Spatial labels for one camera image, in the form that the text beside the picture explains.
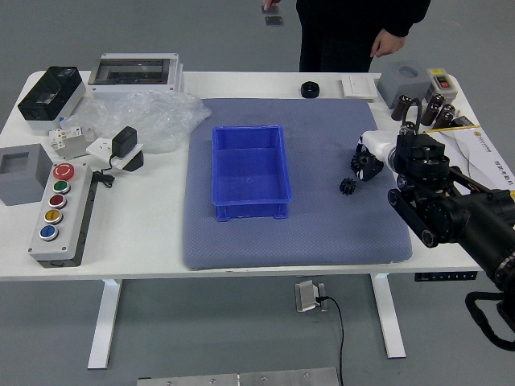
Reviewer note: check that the person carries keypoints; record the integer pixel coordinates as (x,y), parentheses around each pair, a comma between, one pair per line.
(342,32)

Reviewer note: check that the grey-blue padded mat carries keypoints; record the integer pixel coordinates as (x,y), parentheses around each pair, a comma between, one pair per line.
(301,233)

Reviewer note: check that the person's left forearm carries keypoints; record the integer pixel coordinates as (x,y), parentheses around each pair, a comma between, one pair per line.
(406,20)

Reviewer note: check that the dark floor plate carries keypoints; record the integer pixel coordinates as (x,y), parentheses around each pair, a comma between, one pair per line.
(277,11)
(273,20)

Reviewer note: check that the blue plastic box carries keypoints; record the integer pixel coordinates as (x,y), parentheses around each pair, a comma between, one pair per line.
(249,169)

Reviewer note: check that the white table leg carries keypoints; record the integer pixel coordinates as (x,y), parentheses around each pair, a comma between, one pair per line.
(388,321)
(104,321)

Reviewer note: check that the black-lidded white enclosure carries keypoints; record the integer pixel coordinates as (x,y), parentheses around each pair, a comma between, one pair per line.
(48,96)

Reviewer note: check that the white wall switch plate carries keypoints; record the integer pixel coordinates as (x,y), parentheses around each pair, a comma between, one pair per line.
(359,86)

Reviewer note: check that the big black gear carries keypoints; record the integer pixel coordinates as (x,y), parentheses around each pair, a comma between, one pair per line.
(355,161)

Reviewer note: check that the grey distribution box clear window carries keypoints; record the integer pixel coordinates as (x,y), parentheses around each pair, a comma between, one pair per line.
(133,86)

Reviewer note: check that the dark brown capacitor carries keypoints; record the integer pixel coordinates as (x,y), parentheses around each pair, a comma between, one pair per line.
(427,116)
(448,108)
(397,109)
(436,99)
(442,120)

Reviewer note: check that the silver floor socket box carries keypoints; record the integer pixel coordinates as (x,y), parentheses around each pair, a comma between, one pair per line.
(306,297)

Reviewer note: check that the person's left hand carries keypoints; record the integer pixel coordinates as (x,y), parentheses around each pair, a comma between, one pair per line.
(386,44)

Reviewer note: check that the white circuit breaker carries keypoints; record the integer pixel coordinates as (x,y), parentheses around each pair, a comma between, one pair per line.
(64,136)

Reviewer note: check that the black socket base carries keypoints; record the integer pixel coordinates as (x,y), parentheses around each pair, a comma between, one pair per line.
(137,161)

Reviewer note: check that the grey metal base plate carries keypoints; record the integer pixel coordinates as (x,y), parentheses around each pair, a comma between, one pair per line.
(241,379)

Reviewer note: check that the grey five-button control station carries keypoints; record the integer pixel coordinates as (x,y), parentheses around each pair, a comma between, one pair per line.
(48,249)

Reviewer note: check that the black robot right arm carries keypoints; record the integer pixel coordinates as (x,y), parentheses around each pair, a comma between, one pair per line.
(454,217)

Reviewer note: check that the grey switch box red button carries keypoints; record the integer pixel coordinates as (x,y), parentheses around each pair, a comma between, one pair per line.
(442,86)

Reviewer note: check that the small black module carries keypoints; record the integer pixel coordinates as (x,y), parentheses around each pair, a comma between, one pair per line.
(462,121)

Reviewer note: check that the person's right hand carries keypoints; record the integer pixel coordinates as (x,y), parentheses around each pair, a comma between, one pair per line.
(270,4)

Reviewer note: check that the grey metal mounting rail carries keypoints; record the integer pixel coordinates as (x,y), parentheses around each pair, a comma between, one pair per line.
(74,148)

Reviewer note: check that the grey block with square hole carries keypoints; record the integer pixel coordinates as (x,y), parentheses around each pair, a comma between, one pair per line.
(20,189)

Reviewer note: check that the clear plastic bag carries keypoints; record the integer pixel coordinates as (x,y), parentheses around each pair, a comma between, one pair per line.
(161,116)

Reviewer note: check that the yellow white cardboard box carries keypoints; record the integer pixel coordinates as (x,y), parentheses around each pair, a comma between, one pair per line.
(475,144)

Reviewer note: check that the white socket plate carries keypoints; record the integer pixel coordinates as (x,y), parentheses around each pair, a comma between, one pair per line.
(98,149)

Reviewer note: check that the black table control panel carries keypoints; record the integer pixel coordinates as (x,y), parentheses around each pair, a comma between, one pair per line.
(442,276)

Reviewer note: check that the black power adapter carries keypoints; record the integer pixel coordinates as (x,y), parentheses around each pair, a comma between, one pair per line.
(124,140)

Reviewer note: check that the small black gear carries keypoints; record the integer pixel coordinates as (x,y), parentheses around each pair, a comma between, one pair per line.
(348,187)

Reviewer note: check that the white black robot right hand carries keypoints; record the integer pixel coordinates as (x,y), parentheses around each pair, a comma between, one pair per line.
(376,142)

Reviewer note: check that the grey block with round hole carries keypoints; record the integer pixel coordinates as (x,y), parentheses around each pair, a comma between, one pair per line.
(402,86)

